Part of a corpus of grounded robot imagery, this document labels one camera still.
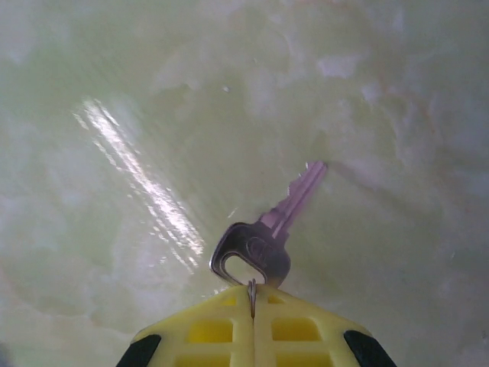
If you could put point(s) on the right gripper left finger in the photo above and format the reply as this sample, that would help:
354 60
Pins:
198 329

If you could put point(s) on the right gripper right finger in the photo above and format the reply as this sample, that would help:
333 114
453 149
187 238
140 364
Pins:
305 329

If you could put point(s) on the silver metal key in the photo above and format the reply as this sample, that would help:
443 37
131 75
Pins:
267 248

